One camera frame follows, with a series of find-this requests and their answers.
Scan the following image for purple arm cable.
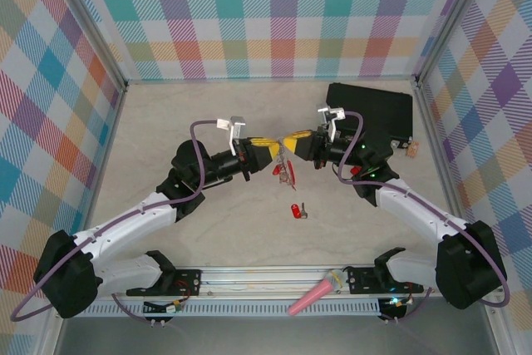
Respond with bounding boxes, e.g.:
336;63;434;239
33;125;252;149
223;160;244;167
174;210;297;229
10;120;220;323
336;111;513;307

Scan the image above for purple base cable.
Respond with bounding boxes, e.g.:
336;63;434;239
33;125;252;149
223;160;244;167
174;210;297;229
381;287;432;325
111;293;174;325

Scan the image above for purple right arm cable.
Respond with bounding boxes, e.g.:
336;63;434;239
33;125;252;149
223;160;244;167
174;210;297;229
336;111;513;307

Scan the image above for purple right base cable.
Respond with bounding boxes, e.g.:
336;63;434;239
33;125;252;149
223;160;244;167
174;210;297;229
381;287;432;325

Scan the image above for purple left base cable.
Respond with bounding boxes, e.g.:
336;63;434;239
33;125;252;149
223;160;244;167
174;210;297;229
111;293;174;325

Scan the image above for perforated grey cable tray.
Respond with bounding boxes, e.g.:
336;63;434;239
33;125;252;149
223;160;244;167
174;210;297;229
66;298;384;319

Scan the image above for black case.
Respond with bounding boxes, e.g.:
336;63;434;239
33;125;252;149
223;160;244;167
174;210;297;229
323;82;415;152

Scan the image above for pink toy microphone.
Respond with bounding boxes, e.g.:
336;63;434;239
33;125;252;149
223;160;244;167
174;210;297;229
288;269;346;317

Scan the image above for metal keyring plate red tags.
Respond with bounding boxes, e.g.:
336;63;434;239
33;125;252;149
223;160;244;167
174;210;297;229
272;141;298;192

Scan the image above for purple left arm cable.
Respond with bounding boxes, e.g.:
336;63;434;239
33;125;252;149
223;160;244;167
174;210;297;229
10;120;220;323

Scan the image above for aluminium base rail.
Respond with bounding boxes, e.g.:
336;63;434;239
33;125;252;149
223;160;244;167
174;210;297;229
95;267;451;300

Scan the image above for aluminium floor frame bar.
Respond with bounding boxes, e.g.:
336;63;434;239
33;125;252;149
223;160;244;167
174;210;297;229
41;82;128;355
414;82;506;355

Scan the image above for aluminium corner post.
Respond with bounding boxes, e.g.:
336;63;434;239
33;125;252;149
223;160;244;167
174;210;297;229
52;0;129;86
413;0;500;88

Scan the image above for small connector with wires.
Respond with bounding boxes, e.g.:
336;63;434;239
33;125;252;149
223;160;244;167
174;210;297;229
143;299;185;316
379;293;415;318

